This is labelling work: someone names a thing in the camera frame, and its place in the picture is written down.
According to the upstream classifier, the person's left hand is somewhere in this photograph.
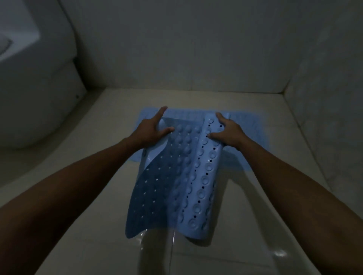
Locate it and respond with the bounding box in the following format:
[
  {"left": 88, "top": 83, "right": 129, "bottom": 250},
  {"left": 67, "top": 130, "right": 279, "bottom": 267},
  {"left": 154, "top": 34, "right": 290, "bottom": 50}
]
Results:
[{"left": 131, "top": 106, "right": 175, "bottom": 149}]

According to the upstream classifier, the person's right hand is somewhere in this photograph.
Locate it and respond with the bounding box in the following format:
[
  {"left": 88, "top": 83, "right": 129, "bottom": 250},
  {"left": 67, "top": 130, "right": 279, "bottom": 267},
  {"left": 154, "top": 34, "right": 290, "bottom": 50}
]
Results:
[{"left": 208, "top": 112, "right": 250, "bottom": 151}]

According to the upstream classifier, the blue suction cup bath mat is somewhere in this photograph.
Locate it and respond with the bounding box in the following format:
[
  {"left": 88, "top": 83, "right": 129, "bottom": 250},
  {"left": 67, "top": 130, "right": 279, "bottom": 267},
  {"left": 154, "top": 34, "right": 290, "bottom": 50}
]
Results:
[{"left": 125, "top": 107, "right": 271, "bottom": 241}]

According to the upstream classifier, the person's left forearm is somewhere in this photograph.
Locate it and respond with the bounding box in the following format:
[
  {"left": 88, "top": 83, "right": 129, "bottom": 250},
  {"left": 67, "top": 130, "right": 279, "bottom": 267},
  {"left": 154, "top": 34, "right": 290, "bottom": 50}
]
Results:
[{"left": 0, "top": 137, "right": 142, "bottom": 275}]

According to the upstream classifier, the person's right forearm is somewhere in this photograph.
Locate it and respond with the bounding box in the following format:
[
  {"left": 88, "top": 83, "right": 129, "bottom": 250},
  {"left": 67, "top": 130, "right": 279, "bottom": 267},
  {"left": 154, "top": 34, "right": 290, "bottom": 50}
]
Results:
[{"left": 238, "top": 137, "right": 363, "bottom": 275}]

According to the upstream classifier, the white toilet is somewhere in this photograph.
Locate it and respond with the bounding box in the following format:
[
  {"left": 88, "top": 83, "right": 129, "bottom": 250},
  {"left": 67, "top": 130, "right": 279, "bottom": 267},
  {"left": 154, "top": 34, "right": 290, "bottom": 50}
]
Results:
[{"left": 0, "top": 0, "right": 87, "bottom": 150}]

